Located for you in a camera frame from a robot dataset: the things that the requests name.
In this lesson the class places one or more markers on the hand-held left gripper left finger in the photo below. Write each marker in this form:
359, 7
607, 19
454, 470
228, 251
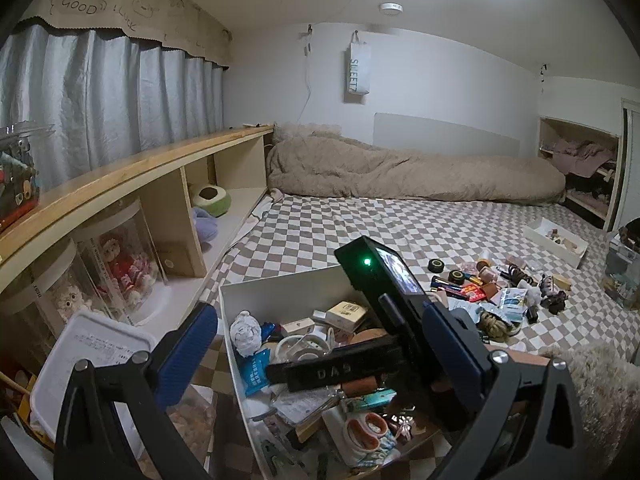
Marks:
185, 355

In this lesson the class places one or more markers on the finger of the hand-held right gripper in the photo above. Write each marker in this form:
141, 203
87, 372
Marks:
325, 371

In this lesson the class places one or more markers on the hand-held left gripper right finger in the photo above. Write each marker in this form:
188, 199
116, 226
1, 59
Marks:
450, 355

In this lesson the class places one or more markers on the white shoe box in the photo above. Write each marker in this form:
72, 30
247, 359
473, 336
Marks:
280, 300

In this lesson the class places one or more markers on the person's right forearm fluffy sleeve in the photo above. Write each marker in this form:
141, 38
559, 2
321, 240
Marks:
605, 395

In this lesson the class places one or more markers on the white tape roll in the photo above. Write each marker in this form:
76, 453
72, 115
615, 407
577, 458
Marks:
281, 347

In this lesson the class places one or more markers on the small white box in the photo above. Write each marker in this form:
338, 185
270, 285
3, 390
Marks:
297, 327

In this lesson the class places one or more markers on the black tape roll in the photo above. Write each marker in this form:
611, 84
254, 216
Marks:
456, 276
437, 266

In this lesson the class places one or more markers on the cream small box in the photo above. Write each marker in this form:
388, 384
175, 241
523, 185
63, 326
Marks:
345, 314

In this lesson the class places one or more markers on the teal lighter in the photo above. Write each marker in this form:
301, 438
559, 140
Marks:
375, 400

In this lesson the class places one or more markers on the crumpled white paper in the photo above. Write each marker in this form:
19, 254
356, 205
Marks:
245, 332

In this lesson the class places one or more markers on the checkered bedsheet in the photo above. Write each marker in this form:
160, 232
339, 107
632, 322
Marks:
350, 220

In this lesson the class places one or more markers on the red packet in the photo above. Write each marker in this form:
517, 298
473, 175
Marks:
472, 291

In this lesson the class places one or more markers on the blue snack packet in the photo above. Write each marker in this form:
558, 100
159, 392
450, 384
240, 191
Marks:
254, 372

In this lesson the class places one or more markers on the pink white socks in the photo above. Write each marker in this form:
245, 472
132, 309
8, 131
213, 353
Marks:
367, 435

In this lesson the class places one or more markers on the blue white sachet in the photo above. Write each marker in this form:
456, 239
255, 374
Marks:
512, 302

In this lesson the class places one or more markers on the pink mini fan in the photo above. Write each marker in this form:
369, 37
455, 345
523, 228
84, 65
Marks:
486, 272

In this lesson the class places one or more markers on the plastic bin with white lid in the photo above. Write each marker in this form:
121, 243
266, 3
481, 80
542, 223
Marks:
90, 350

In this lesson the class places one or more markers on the beige fluffy duvet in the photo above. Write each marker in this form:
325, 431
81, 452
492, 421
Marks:
400, 175

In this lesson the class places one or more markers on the black spiral hair clip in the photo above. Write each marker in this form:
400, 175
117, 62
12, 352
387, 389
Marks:
517, 274

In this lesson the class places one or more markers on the red dress doll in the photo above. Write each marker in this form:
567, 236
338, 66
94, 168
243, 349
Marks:
120, 265

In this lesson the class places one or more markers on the white plush doll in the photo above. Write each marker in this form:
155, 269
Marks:
70, 300

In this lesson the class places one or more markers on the purple fluffy slippers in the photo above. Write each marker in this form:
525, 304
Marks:
205, 227

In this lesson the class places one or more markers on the white headboard panel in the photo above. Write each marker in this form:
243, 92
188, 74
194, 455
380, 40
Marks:
440, 135

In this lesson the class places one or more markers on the white shallow tray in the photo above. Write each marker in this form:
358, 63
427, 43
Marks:
570, 255

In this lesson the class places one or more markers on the wooden shelf unit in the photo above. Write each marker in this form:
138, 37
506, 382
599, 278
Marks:
125, 165

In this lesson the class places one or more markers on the hanging white bag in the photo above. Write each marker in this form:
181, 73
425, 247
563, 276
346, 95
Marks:
357, 70

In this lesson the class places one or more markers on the pink clothes pile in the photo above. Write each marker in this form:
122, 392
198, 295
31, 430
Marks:
580, 152

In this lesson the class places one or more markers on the white closet shelf unit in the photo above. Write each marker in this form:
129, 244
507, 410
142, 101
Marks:
615, 185

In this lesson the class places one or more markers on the clear jar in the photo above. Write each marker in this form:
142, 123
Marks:
20, 180

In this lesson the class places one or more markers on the white smoke detector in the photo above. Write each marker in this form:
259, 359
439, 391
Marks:
390, 8

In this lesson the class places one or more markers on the grey curtain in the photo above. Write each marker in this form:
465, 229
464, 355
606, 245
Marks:
100, 90

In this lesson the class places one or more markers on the beige printed valance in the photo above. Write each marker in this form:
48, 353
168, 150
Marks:
125, 5

